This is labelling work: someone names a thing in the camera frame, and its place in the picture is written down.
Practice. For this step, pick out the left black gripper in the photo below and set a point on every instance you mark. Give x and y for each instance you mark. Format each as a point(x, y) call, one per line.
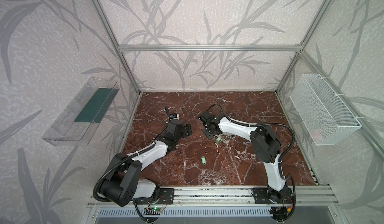
point(184, 128)

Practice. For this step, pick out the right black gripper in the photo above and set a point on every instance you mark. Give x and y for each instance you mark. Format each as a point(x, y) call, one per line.
point(210, 131)

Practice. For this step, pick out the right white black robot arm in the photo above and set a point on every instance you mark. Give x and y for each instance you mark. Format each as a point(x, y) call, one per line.
point(266, 145)

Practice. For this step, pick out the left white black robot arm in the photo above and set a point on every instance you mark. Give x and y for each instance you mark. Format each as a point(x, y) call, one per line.
point(121, 183)

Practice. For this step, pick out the green circuit board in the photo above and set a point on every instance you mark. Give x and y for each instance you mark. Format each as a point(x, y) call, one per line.
point(154, 211)

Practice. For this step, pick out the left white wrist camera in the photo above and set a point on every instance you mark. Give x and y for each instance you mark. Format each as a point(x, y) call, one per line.
point(174, 116)

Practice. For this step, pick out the clear plastic wall bin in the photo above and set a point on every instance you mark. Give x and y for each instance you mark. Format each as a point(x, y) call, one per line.
point(80, 120)

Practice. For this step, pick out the white wire mesh basket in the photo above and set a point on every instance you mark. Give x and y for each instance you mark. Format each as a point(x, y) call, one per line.
point(325, 115)

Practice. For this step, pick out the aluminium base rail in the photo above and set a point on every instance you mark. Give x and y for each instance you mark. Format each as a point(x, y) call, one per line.
point(236, 196)

